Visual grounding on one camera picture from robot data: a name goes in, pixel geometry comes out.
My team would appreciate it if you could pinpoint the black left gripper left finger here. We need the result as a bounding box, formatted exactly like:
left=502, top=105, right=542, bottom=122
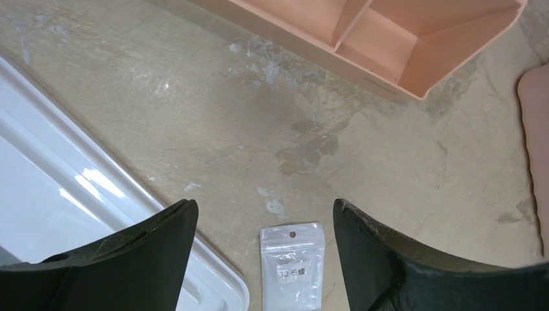
left=1, top=200, right=199, bottom=310

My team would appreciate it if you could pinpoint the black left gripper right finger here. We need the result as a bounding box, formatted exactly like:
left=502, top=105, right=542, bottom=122
left=333, top=199, right=548, bottom=310

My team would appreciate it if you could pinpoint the peach plastic desk organizer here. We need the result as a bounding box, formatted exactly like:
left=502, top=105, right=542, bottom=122
left=197, top=0, right=526, bottom=100

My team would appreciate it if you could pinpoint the pink plastic bin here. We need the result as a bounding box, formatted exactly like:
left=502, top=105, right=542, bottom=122
left=517, top=64, right=548, bottom=258

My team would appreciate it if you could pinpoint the white plastic lid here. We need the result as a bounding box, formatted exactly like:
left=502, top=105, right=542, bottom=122
left=1, top=59, right=250, bottom=310

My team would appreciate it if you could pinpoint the white sachet packet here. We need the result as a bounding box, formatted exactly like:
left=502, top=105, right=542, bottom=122
left=259, top=222, right=325, bottom=311

